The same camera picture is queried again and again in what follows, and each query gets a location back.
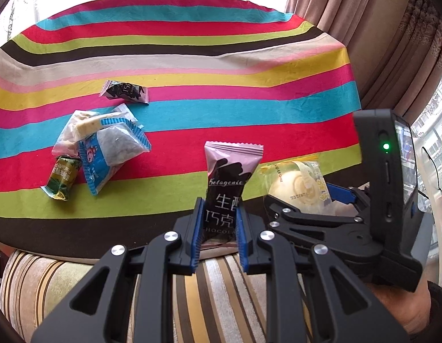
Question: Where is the colourful striped blanket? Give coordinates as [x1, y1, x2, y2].
[0, 0, 362, 258]

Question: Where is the blue white snack packet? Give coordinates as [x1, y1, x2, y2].
[79, 118, 152, 196]

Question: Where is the dark green snack packet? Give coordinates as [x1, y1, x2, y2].
[41, 154, 83, 201]

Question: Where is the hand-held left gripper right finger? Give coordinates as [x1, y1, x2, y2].
[235, 205, 411, 343]

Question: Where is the beige curtain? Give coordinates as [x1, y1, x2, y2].
[285, 0, 442, 129]

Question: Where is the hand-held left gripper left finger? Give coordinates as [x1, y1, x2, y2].
[31, 197, 204, 343]

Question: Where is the person's right hand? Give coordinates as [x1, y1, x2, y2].
[367, 282, 432, 334]

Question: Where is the clear cream cake packet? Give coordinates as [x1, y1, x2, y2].
[72, 103, 138, 140]

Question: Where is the brown pink chocolate packet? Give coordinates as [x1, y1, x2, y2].
[204, 141, 264, 251]

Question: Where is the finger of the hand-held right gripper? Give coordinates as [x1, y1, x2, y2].
[264, 195, 364, 244]
[326, 182, 372, 216]

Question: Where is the small black pink chocolate packet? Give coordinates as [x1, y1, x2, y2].
[99, 79, 150, 106]

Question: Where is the yellow clear cake packet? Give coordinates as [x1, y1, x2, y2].
[260, 161, 336, 218]

